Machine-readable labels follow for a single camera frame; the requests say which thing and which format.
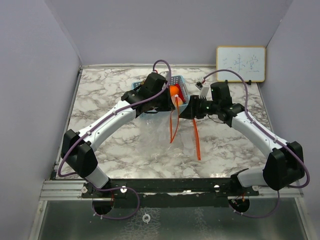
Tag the small whiteboard wooden frame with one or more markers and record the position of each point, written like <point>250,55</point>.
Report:
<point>247,61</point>

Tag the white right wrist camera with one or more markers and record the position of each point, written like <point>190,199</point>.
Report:
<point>203,89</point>

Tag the orange fruit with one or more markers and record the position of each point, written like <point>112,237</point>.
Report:
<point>174,90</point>

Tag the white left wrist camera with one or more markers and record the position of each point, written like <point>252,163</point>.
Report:
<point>165,74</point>

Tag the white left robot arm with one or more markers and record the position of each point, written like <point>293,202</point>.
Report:
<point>78,148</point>

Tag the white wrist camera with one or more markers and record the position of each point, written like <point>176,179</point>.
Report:
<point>203,89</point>
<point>165,74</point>

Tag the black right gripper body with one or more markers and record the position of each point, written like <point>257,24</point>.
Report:
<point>204,106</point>

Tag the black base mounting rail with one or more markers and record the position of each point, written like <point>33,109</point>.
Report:
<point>168,192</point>

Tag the clear zip bag orange zipper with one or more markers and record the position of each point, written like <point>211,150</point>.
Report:
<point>163,133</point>

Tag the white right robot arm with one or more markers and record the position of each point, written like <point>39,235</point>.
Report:
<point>283,159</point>

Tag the blue plastic basket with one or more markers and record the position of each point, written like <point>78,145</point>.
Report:
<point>183,95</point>

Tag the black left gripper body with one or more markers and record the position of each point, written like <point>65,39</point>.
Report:
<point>162,102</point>

